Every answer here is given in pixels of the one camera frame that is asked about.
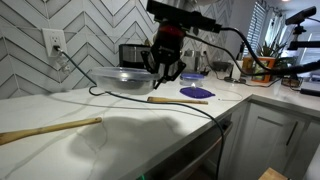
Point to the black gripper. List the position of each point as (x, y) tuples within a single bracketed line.
[(168, 46)]

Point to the clear plastic bowl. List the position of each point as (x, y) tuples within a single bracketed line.
[(100, 74)]

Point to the black steel coffee maker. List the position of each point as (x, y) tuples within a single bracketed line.
[(130, 55)]

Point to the clear container with blue lid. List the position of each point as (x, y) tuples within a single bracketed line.
[(192, 79)]

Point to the wooden spatula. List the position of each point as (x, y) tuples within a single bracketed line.
[(176, 100)]

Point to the purple plastic lid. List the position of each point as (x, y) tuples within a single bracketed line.
[(196, 93)]

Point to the black charger box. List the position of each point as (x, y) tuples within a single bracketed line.
[(221, 66)]

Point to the black towel holder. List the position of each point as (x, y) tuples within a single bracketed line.
[(235, 80)]

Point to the white paper towel roll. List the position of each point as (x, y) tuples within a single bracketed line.
[(237, 70)]

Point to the amber bottle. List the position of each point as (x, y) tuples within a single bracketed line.
[(247, 66)]

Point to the steel dishwasher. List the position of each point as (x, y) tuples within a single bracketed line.
[(186, 156)]

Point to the white plug adapter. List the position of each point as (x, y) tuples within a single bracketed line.
[(63, 65)]

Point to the orange drink mix tub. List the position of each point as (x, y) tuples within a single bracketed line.
[(263, 68)]

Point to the white window blinds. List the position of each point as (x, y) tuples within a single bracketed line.
[(255, 26)]

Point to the green house plant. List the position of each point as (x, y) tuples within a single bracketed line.
[(270, 48)]

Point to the grey cabinet door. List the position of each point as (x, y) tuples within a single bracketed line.
[(266, 140)]

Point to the long wooden spoon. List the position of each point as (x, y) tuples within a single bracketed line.
[(50, 130)]

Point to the black tripod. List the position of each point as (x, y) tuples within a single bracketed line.
[(303, 45)]

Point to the black flat device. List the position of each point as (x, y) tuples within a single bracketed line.
[(310, 92)]

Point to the wooden stool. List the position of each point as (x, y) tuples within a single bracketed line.
[(271, 175)]

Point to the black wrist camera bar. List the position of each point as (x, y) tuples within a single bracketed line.
[(180, 15)]

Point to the white wall outlet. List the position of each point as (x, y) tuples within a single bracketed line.
[(53, 40)]

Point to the black camera on tripod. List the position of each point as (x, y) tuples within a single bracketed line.
[(300, 15)]

